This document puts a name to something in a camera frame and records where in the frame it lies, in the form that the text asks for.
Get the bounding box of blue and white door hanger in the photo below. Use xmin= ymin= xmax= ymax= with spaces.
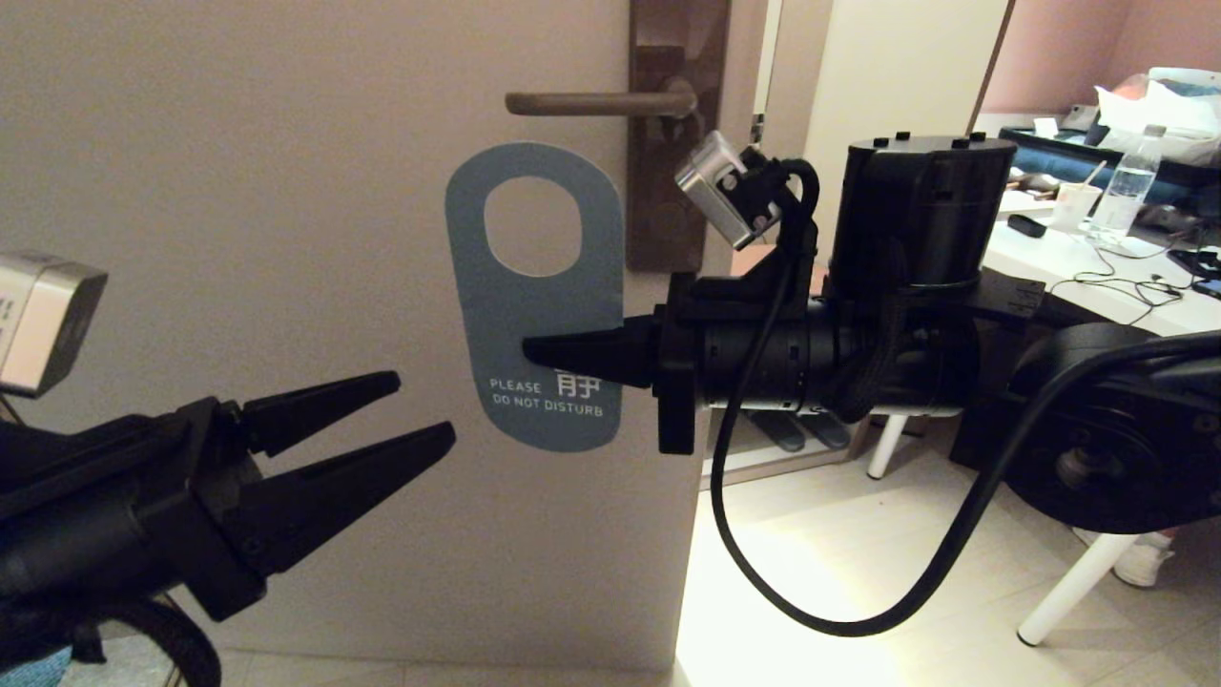
xmin=445 ymin=143 xmax=626 ymax=452

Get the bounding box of beige room door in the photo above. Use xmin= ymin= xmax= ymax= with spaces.
xmin=0 ymin=0 xmax=764 ymax=674

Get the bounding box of blue carpet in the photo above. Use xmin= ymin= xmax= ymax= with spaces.
xmin=0 ymin=649 xmax=72 ymax=687

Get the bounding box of white shelf bench unit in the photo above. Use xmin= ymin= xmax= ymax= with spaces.
xmin=701 ymin=0 xmax=1012 ymax=489

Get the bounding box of white paper sheet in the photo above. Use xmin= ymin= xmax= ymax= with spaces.
xmin=997 ymin=186 xmax=1055 ymax=217

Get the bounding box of white paper cup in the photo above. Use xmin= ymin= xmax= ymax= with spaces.
xmin=1049 ymin=162 xmax=1105 ymax=237

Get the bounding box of dark blue tray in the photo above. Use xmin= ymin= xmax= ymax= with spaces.
xmin=997 ymin=129 xmax=1221 ymax=206

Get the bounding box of clear plastic water bottle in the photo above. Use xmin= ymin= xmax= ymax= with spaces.
xmin=1087 ymin=124 xmax=1167 ymax=247

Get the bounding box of white sneaker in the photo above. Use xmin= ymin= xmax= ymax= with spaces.
xmin=1111 ymin=530 xmax=1174 ymax=588

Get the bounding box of black smartphone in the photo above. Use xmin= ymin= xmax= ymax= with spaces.
xmin=1166 ymin=246 xmax=1221 ymax=299

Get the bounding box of white plastic bag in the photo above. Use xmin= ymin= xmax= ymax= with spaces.
xmin=1092 ymin=69 xmax=1221 ymax=171

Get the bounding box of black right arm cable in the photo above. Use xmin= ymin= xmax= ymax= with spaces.
xmin=711 ymin=157 xmax=1221 ymax=638

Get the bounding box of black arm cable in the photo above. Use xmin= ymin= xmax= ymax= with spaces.
xmin=711 ymin=157 xmax=1221 ymax=638
xmin=0 ymin=592 xmax=225 ymax=687

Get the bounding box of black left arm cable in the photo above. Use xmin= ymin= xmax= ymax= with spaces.
xmin=0 ymin=592 xmax=225 ymax=687

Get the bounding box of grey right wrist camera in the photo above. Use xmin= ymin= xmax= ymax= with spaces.
xmin=673 ymin=131 xmax=778 ymax=251

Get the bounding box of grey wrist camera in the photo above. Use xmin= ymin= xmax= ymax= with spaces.
xmin=0 ymin=251 xmax=109 ymax=398
xmin=673 ymin=131 xmax=778 ymax=251

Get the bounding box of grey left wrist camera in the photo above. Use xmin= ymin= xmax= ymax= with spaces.
xmin=0 ymin=251 xmax=109 ymax=398

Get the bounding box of brown metal door handle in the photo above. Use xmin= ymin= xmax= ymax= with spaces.
xmin=505 ymin=81 xmax=700 ymax=120

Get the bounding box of black earphone cable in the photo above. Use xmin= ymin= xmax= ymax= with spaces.
xmin=1073 ymin=234 xmax=1208 ymax=311

